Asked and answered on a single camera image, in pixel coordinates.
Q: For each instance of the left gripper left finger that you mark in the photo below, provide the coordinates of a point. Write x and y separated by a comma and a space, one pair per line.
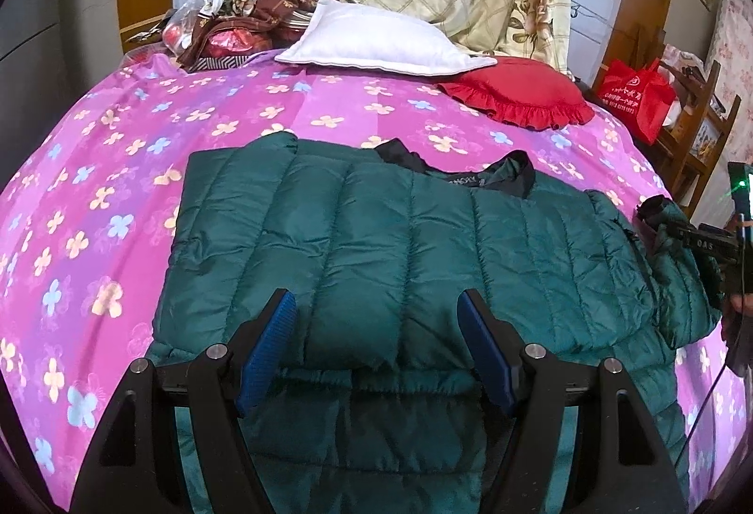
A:
133, 463

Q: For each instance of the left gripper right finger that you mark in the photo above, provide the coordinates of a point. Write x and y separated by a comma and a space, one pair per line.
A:
619, 464

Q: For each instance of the dark green puffer jacket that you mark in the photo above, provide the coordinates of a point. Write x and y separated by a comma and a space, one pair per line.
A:
375, 408

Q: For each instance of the right hand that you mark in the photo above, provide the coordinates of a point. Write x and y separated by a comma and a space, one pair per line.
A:
737, 296

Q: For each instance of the wooden chair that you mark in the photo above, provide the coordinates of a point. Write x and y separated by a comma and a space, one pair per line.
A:
685, 155

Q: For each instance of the red shopping bag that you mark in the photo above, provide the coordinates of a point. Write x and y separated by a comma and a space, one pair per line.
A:
639, 98

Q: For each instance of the pink floral bed sheet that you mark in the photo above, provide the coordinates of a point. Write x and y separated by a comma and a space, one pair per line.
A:
87, 221

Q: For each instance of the red ruffled cushion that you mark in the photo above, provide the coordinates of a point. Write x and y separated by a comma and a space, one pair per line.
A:
521, 92

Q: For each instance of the grey wardrobe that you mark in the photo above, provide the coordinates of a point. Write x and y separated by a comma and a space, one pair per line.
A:
52, 51

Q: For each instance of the clear plastic bag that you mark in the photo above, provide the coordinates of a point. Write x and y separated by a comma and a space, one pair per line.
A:
177, 34

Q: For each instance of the white pillow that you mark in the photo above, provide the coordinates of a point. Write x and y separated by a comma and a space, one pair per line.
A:
346, 35

